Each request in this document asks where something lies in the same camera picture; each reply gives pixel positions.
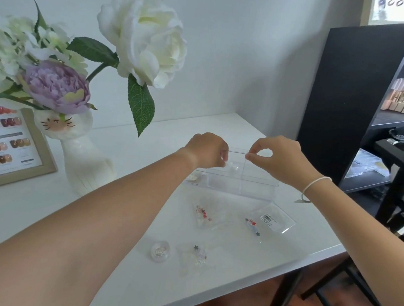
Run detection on person's right hand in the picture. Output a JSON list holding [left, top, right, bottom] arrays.
[[243, 133, 325, 194]]

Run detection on person's left hand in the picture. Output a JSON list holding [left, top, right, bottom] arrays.
[[182, 130, 231, 171]]

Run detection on clear plastic organizer box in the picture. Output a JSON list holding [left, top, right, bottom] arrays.
[[184, 144, 281, 207]]

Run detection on person's right forearm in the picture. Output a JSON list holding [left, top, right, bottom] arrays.
[[295, 176, 404, 306]]

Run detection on person's left forearm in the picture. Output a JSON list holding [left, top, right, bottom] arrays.
[[0, 133, 200, 306]]

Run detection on clear bag with red beads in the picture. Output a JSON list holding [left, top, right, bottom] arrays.
[[192, 201, 229, 231]]

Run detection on clear bag with white label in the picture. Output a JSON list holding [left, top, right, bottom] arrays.
[[242, 201, 298, 249]]

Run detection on clear bag with silver charms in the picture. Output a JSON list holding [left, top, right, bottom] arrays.
[[175, 241, 218, 271]]

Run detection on black shelf unit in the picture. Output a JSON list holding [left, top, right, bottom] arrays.
[[288, 12, 404, 244]]

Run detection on clear packets on shelf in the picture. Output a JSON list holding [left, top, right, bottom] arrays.
[[344, 148, 393, 183]]

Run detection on round clear glitter container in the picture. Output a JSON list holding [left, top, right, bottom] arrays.
[[149, 240, 171, 264]]

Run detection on black table leg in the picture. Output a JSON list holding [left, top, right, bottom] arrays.
[[262, 266, 306, 306]]

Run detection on white cat-face vase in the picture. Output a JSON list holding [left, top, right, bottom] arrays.
[[27, 105, 121, 199]]

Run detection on black chair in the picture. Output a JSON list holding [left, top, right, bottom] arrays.
[[300, 132, 404, 306]]

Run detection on white artificial rose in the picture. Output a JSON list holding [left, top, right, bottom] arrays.
[[60, 0, 192, 142]]

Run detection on purple artificial peony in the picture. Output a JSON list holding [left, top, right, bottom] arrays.
[[0, 56, 101, 117]]

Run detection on framed nail colour chart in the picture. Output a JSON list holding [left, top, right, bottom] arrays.
[[0, 96, 64, 199]]

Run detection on white artificial hydrangea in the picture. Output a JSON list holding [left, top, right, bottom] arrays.
[[0, 0, 94, 95]]

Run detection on white cord bracelet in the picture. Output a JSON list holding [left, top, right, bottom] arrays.
[[295, 174, 333, 206]]

